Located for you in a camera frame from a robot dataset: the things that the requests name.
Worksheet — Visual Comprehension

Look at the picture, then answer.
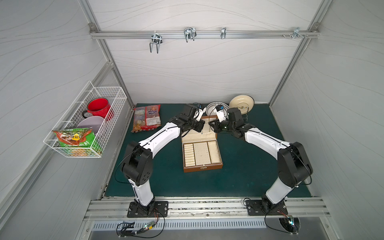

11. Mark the brown jewelry box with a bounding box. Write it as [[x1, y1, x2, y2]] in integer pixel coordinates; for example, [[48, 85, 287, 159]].
[[182, 115, 223, 173]]

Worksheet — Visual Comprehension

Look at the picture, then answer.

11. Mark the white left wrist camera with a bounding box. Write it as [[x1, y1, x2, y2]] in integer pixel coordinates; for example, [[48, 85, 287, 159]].
[[194, 103, 207, 122]]

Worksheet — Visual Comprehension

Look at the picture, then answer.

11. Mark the white bowl diamond pattern rim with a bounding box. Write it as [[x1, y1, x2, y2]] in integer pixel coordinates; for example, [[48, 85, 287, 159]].
[[206, 102, 229, 116]]

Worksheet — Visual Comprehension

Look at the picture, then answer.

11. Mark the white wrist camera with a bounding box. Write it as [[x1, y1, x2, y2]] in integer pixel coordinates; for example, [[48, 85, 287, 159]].
[[214, 105, 228, 123], [194, 103, 207, 122]]

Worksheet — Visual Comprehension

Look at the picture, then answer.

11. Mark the metal double hook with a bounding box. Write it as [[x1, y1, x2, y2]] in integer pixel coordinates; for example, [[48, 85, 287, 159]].
[[149, 33, 163, 54]]

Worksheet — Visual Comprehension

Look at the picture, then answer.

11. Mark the red enamel mug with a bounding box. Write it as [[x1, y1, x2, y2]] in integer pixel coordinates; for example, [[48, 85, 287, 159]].
[[82, 98, 115, 121]]

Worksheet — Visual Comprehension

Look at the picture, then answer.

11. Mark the red snack bag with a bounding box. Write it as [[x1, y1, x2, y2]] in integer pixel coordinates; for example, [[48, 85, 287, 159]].
[[132, 105, 161, 133]]

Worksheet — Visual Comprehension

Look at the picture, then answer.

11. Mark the metal loop hook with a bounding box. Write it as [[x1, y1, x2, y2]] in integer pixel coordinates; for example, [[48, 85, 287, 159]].
[[184, 27, 197, 43]]

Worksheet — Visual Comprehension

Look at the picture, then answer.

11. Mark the chrome wire plate stand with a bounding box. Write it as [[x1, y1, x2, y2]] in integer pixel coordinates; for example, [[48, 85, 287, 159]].
[[237, 106, 249, 121]]

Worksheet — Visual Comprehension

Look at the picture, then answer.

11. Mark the white plate in basket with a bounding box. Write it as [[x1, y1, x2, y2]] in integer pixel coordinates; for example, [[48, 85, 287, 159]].
[[77, 116, 104, 135]]

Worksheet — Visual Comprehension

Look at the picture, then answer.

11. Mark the aluminium horizontal rail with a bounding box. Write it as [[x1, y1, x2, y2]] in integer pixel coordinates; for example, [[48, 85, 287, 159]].
[[90, 30, 321, 40]]

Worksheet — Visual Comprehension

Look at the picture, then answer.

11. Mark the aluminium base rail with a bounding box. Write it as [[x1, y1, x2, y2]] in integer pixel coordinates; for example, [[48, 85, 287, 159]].
[[84, 197, 331, 222]]

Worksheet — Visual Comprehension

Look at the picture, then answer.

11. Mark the white wire wall basket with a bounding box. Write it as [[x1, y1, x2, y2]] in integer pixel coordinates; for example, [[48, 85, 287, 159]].
[[44, 82, 127, 158]]

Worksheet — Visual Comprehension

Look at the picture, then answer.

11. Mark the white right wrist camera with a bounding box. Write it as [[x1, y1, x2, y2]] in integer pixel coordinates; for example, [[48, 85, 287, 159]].
[[214, 105, 228, 123]]

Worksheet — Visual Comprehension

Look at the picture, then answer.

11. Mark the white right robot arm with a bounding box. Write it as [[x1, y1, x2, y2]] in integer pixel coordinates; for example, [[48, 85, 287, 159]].
[[209, 105, 314, 212]]

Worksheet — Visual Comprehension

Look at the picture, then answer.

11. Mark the electronics board with wires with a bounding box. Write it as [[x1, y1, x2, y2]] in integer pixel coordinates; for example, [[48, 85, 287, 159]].
[[116, 221, 165, 239]]

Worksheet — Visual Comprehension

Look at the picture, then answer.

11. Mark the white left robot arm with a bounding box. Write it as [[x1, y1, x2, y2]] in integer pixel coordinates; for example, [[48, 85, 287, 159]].
[[120, 104, 206, 207]]

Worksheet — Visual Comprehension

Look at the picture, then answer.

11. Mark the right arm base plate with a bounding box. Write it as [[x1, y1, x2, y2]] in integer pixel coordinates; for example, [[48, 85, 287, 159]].
[[243, 198, 288, 216]]

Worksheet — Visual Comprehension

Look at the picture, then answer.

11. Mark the cream speckled plate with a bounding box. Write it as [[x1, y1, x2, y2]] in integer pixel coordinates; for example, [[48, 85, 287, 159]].
[[229, 95, 255, 115]]

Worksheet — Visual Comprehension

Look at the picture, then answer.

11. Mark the green snack bag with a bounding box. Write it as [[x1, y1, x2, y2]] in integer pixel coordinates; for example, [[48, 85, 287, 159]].
[[52, 128, 103, 157]]

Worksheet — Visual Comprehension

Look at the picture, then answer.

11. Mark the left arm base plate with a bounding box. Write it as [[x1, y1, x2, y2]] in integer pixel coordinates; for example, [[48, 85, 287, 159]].
[[127, 200, 169, 218]]

